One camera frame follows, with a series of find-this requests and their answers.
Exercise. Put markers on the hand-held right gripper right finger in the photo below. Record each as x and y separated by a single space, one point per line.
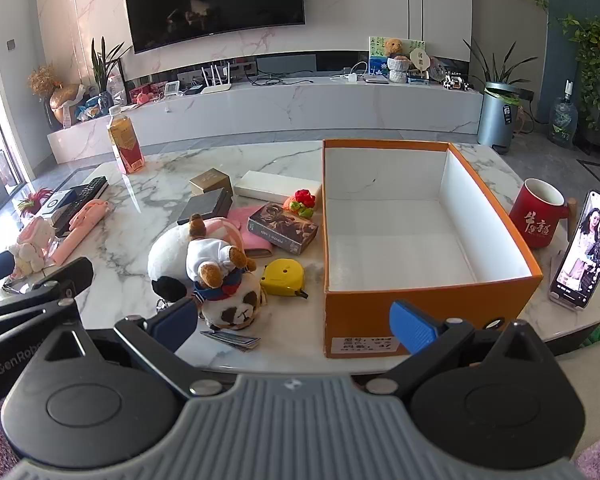
412 327

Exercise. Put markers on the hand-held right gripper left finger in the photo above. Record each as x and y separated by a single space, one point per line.
175 322

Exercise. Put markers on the orange cardboard box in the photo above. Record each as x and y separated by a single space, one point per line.
355 310

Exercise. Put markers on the dog plush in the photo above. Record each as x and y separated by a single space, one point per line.
212 255

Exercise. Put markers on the yellow tape measure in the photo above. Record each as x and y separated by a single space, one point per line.
282 277

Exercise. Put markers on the dark grey box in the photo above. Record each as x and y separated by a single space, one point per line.
205 206

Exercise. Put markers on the dark red printed card box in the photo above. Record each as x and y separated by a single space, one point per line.
280 225

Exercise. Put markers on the gold box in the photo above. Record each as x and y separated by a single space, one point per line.
210 179

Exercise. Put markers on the red orange crochet toy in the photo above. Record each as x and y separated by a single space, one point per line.
300 202

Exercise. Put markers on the white long box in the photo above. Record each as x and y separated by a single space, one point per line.
275 186

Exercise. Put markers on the pink white bunny plush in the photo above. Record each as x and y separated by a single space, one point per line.
30 245

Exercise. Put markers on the printed paper cards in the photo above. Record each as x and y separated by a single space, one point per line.
230 341

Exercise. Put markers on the blue white booklet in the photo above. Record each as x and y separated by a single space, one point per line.
55 205

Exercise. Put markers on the red feather ornament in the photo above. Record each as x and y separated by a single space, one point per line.
35 199

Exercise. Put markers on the black remote control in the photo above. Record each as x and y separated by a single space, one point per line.
87 190

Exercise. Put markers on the red drink carton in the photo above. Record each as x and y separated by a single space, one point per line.
125 145

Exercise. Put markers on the white phone stand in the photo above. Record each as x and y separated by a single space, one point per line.
565 301

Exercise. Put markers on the red mug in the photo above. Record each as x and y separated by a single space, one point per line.
532 217

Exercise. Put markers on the gold gourd vase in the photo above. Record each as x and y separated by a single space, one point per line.
62 105

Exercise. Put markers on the colourful snack bags pile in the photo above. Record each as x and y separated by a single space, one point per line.
91 106

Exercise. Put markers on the pink toy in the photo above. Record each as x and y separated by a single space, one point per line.
141 96

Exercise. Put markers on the dried flower bunch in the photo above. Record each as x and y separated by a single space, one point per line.
44 80

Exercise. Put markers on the smartphone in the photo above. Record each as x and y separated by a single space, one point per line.
587 250

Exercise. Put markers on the green plant in glass vase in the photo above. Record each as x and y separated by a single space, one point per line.
102 67

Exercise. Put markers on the white digital clock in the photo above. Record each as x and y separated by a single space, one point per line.
171 89

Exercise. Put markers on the black set-top box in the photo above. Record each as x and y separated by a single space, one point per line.
194 90

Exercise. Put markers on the white router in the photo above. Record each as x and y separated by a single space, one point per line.
216 88

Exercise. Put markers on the marble television console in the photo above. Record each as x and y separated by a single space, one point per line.
305 105

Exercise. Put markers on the cow figurine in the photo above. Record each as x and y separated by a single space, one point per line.
455 82

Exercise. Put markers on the silver flat device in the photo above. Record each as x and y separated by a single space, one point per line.
377 79

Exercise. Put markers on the clear water jug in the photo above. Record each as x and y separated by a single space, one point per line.
562 120

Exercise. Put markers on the round paper fan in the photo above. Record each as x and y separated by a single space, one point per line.
420 56

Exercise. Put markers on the green painting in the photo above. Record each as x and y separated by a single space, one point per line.
377 57

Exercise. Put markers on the long-leaf potted plant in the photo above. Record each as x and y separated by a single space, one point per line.
495 67

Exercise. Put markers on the brown teddy bear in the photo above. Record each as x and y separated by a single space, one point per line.
394 48

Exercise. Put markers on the black television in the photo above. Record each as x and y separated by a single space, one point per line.
210 0

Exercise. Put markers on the green pothos plant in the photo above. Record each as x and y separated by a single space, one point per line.
590 50

